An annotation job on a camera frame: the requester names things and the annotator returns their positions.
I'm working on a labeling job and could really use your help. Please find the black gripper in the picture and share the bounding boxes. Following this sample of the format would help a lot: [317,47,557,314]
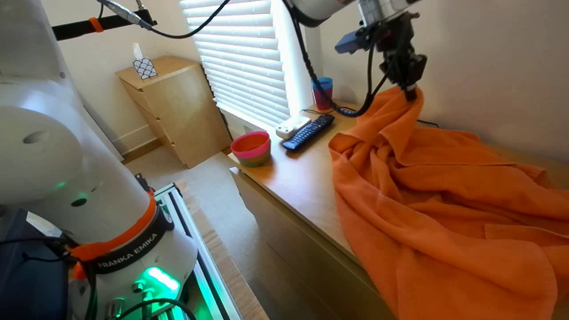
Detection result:
[363,10,429,102]

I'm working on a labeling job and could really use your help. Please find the orange terry towel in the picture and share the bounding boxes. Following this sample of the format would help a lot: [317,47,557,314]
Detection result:
[328,85,569,320]

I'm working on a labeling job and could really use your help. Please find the blue and pink cup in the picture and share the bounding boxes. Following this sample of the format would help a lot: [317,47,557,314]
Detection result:
[312,76,335,113]

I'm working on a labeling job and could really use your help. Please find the black remote control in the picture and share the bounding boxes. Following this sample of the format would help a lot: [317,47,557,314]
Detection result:
[280,111,337,152]

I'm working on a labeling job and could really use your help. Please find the white remote control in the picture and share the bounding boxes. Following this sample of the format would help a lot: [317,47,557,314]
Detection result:
[274,113,313,141]

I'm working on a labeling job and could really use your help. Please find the light wooden dresser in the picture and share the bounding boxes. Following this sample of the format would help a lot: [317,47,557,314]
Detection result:
[226,104,569,320]

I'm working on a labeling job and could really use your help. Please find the red and green bowl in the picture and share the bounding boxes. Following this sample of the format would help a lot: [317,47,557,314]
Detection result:
[230,129,274,168]

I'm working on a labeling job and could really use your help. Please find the white window blinds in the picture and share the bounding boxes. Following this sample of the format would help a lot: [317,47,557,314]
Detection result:
[180,0,292,129]

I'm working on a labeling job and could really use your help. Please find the light wooden cabinet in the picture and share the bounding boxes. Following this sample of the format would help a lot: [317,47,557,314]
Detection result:
[116,54,233,168]

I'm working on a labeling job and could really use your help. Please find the patterned tissue box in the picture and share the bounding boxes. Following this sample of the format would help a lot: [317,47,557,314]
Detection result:
[130,40,161,81]

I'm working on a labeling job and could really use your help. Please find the black bar with orange tape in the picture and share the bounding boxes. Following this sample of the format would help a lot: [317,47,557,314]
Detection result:
[50,8,161,42]

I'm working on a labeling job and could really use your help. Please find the dark blue fabric object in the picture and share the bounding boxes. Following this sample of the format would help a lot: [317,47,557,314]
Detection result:
[0,204,72,320]

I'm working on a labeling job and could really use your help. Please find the dark blue wrist camera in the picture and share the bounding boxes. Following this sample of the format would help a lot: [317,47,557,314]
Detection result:
[333,24,383,56]

